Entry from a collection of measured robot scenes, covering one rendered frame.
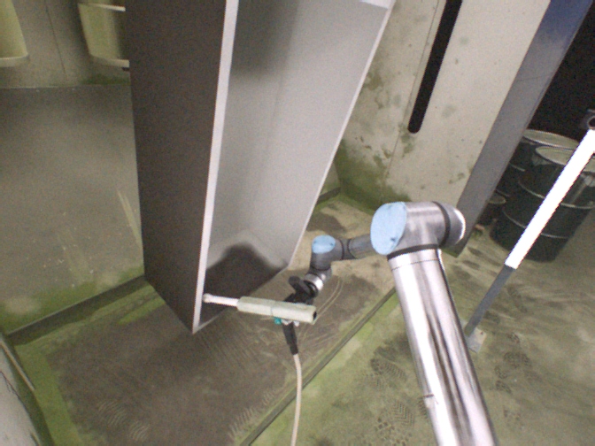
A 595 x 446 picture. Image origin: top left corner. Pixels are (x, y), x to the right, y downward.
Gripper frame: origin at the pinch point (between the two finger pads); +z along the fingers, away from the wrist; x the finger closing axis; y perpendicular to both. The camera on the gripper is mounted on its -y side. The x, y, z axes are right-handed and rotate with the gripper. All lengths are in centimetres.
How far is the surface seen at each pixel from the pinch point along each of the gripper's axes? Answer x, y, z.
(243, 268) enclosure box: 42, 4, -34
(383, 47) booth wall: 1, -94, -217
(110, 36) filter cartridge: 91, -111, -45
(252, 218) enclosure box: 48, -14, -58
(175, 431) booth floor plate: 53, 50, 22
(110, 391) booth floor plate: 88, 37, 24
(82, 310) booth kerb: 128, 14, 3
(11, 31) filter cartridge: 103, -113, -12
